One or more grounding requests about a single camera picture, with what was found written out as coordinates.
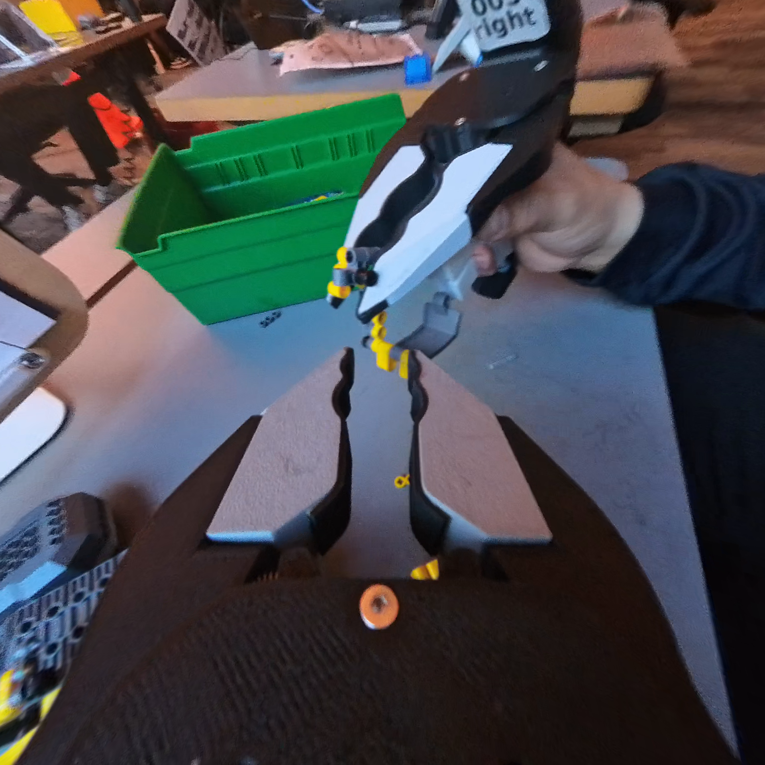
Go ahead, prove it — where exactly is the green plastic bin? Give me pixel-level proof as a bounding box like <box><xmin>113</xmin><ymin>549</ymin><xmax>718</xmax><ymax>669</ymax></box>
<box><xmin>115</xmin><ymin>92</ymin><xmax>408</xmax><ymax>328</ymax></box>

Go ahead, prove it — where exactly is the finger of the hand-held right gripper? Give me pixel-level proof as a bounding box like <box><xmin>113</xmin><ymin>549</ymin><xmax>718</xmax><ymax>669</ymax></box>
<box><xmin>355</xmin><ymin>143</ymin><xmax>515</xmax><ymax>324</ymax></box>
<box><xmin>343</xmin><ymin>145</ymin><xmax>444</xmax><ymax>253</ymax></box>

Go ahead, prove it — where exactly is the toy brick robot model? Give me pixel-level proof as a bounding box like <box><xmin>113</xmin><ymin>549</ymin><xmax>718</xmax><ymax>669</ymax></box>
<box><xmin>0</xmin><ymin>549</ymin><xmax>130</xmax><ymax>765</ymax></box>

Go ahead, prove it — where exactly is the orange cone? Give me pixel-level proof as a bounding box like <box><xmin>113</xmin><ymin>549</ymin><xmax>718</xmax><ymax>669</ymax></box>
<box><xmin>61</xmin><ymin>71</ymin><xmax>145</xmax><ymax>151</ymax></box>

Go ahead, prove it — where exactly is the printed sign card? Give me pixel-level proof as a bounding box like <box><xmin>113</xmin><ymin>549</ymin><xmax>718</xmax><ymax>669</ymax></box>
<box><xmin>165</xmin><ymin>0</ymin><xmax>229</xmax><ymax>68</ymax></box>

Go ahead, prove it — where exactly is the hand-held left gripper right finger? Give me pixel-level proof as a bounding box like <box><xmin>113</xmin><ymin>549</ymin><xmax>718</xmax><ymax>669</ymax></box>
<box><xmin>406</xmin><ymin>349</ymin><xmax>553</xmax><ymax>558</ymax></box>

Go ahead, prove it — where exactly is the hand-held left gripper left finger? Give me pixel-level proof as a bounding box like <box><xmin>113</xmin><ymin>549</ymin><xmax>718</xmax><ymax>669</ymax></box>
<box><xmin>205</xmin><ymin>348</ymin><xmax>355</xmax><ymax>555</ymax></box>

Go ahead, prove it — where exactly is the person's right hand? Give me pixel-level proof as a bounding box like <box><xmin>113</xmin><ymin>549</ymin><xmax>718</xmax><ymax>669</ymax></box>
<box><xmin>475</xmin><ymin>143</ymin><xmax>647</xmax><ymax>277</ymax></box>

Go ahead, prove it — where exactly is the dark wooden desk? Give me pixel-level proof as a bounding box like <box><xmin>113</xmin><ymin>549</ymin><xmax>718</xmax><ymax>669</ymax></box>
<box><xmin>0</xmin><ymin>12</ymin><xmax>169</xmax><ymax>93</ymax></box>

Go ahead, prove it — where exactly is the yellow storage bin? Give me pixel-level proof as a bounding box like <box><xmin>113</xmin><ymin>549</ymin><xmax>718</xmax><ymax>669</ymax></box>
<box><xmin>20</xmin><ymin>0</ymin><xmax>80</xmax><ymax>37</ymax></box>

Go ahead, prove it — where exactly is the wooden instruction sheet board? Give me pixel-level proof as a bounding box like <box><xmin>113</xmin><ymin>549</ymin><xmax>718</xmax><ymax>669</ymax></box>
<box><xmin>0</xmin><ymin>230</ymin><xmax>92</xmax><ymax>486</ymax></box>

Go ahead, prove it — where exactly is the grey desk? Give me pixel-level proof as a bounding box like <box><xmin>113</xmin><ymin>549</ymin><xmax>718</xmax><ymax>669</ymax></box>
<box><xmin>0</xmin><ymin>185</ymin><xmax>739</xmax><ymax>765</ymax></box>

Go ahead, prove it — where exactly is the pink paper sheet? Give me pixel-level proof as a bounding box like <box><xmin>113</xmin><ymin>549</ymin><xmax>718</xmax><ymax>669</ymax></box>
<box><xmin>277</xmin><ymin>30</ymin><xmax>423</xmax><ymax>77</ymax></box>

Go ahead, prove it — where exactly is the person's dark clothing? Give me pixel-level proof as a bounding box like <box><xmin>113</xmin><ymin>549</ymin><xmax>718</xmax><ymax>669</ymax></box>
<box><xmin>653</xmin><ymin>302</ymin><xmax>765</xmax><ymax>765</ymax></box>

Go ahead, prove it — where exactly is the person's right forearm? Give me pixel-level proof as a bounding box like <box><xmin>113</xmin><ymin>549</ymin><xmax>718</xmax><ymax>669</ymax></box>
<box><xmin>562</xmin><ymin>161</ymin><xmax>765</xmax><ymax>313</ymax></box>

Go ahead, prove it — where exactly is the yellow beam grey connector assembly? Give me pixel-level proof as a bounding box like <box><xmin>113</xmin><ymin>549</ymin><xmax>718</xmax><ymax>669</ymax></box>
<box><xmin>326</xmin><ymin>244</ymin><xmax>414</xmax><ymax>381</ymax></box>

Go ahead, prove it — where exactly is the white black handheld device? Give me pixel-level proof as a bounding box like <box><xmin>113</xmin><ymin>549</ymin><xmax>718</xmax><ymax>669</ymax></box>
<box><xmin>431</xmin><ymin>17</ymin><xmax>486</xmax><ymax>74</ymax></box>

